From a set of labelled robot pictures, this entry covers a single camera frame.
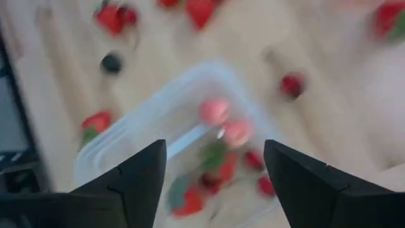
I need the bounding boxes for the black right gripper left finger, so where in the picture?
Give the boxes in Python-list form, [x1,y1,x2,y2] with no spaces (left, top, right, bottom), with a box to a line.
[72,139,168,228]

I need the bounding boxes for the red strawberry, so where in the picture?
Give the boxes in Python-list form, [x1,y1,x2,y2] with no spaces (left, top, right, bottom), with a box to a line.
[94,3,124,35]
[185,0,219,31]
[166,175,204,219]
[78,110,112,148]
[373,1,405,42]
[201,141,239,184]
[156,0,181,9]

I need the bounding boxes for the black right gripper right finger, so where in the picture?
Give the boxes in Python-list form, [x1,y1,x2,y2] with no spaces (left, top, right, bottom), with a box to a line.
[264,139,405,228]

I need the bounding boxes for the dark red cherry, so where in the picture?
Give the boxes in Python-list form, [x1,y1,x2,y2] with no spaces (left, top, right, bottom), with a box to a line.
[199,173,224,194]

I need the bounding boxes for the clear plastic tupperware container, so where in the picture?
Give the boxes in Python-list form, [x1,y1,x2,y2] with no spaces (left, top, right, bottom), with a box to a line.
[74,61,281,228]

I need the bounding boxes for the black blackberry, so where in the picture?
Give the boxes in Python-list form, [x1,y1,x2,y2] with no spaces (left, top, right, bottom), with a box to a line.
[100,52,124,75]

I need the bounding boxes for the pink raspberry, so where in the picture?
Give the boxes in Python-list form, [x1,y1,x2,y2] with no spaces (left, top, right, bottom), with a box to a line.
[222,119,253,148]
[198,98,231,126]

